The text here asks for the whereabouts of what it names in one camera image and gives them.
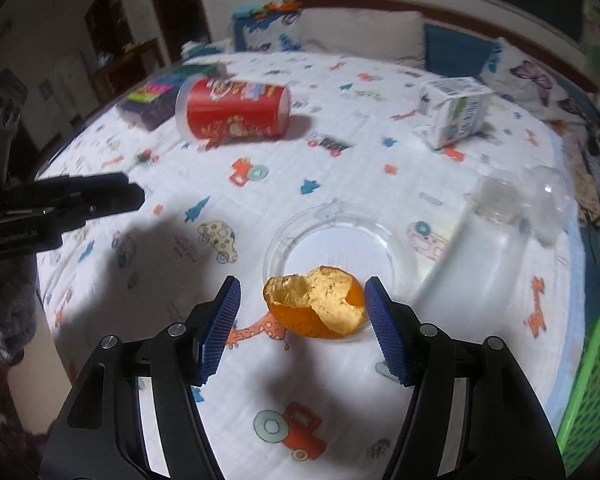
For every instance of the beige pillow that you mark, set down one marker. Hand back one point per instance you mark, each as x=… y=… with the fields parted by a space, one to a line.
x=365 y=37

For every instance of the cartoon printed white blanket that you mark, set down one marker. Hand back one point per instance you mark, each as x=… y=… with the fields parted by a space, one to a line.
x=180 y=270

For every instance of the green tissue box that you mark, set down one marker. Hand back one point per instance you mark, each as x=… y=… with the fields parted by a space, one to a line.
x=202 y=49

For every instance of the dark shelf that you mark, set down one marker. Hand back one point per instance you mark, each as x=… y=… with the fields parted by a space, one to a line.
x=107 y=15

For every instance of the orange plush toy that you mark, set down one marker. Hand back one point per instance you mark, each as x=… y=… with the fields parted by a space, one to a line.
x=282 y=6

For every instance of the white milk carton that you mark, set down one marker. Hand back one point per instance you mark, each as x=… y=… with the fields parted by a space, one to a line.
x=452 y=112

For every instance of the green plastic basket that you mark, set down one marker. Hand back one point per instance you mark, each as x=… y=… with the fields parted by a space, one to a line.
x=595 y=390

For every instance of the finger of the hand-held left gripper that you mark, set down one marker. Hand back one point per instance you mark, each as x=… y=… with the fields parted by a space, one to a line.
x=110 y=202
x=80 y=182

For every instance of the blue cushion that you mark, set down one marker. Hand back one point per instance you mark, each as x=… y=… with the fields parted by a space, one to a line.
x=455 y=50

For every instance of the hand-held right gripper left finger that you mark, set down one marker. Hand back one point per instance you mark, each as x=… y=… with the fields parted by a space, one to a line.
x=220 y=330

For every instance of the clear plastic bowl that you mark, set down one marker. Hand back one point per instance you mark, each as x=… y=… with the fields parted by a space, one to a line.
x=330 y=240

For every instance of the small butterfly print pillow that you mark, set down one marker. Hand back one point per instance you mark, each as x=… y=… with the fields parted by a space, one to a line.
x=265 y=32

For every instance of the artificial flowers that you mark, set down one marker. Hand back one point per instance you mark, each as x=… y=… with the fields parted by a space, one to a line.
x=597 y=35

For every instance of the red cylindrical snack can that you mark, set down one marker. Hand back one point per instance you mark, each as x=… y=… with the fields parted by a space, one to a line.
x=235 y=107

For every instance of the dark wooden door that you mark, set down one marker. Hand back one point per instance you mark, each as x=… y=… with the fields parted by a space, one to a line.
x=175 y=5

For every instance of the orange peel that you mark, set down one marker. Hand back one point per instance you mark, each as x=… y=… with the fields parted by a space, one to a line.
x=320 y=305

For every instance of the large butterfly print pillow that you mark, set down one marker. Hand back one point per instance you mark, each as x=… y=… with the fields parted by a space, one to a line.
x=530 y=77

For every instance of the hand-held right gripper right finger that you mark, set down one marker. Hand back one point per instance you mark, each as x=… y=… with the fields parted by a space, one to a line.
x=387 y=330

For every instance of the teal toy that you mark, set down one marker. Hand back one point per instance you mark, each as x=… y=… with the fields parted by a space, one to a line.
x=247 y=11

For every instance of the colourful flat plastic box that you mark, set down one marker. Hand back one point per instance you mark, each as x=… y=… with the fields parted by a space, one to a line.
x=150 y=102

